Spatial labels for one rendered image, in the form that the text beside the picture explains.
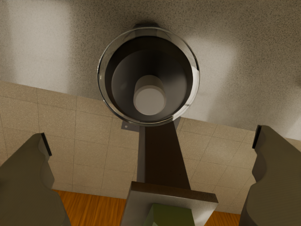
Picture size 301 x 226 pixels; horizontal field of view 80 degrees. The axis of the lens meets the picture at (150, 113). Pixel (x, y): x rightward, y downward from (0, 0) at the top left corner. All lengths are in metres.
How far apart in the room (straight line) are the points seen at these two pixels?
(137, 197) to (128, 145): 1.09
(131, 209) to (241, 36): 0.63
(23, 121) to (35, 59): 1.44
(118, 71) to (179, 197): 0.58
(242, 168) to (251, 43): 1.81
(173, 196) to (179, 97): 0.54
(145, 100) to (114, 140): 1.57
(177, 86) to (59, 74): 0.34
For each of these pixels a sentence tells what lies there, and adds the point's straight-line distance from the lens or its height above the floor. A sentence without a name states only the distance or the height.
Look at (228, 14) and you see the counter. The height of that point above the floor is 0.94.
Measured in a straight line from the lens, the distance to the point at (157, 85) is 0.15.
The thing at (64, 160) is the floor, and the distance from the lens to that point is 2.01.
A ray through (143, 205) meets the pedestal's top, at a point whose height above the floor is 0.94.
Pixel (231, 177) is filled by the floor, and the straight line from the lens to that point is 2.23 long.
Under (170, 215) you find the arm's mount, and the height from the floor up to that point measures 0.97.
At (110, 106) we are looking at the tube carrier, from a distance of 0.21.
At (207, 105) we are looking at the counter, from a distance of 0.48.
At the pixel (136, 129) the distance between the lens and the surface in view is 1.60.
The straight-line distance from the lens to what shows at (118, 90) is 0.18.
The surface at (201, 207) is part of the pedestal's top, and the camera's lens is 0.76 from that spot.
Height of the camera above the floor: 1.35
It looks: 61 degrees down
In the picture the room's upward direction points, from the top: 177 degrees clockwise
